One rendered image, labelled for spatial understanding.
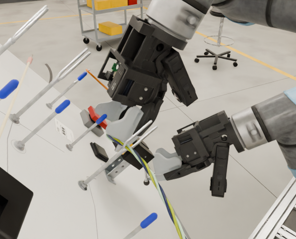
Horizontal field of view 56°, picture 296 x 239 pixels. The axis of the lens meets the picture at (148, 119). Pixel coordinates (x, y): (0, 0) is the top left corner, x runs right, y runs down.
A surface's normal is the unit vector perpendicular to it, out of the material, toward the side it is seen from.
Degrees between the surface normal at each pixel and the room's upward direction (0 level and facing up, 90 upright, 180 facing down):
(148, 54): 95
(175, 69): 94
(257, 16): 123
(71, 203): 54
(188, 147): 69
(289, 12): 98
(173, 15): 78
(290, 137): 99
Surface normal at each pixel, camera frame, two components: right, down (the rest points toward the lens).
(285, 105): -0.48, -0.35
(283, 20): -0.69, 0.69
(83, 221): 0.75, -0.66
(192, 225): 0.00, -0.83
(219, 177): -0.22, 0.21
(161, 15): -0.44, 0.15
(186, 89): 0.46, 0.55
